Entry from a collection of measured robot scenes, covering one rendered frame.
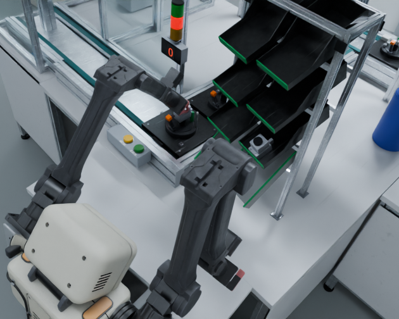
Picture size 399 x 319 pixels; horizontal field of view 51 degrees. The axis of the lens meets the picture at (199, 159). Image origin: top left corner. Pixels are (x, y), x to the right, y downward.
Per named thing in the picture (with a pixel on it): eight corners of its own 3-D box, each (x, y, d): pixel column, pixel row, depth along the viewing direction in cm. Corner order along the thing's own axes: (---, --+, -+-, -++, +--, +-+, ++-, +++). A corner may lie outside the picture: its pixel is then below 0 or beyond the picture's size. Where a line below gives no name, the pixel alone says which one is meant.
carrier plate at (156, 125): (178, 159, 167) (179, 156, 165) (141, 126, 178) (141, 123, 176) (220, 133, 179) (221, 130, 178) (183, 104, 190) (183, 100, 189)
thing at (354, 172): (270, 309, 141) (272, 306, 138) (40, 88, 207) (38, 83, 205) (445, 130, 213) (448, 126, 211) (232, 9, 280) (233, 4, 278)
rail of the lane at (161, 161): (175, 188, 168) (176, 170, 160) (56, 80, 208) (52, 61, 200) (185, 181, 171) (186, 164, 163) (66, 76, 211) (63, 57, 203)
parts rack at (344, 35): (277, 221, 162) (350, 38, 103) (211, 166, 178) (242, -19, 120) (309, 193, 173) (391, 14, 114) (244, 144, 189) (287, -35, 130)
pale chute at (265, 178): (249, 209, 149) (243, 207, 145) (227, 183, 156) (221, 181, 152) (304, 151, 143) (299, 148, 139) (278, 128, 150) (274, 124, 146)
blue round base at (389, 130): (394, 157, 192) (423, 112, 172) (365, 138, 199) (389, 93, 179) (410, 142, 200) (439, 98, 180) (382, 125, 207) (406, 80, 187)
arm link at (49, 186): (28, 204, 112) (44, 216, 111) (49, 173, 112) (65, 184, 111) (42, 202, 121) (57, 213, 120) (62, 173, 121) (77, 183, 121)
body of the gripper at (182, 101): (171, 88, 165) (162, 81, 158) (189, 102, 160) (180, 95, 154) (161, 101, 165) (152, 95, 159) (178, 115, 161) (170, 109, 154)
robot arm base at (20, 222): (3, 217, 112) (30, 243, 108) (19, 192, 112) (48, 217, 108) (25, 219, 120) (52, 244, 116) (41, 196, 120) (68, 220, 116)
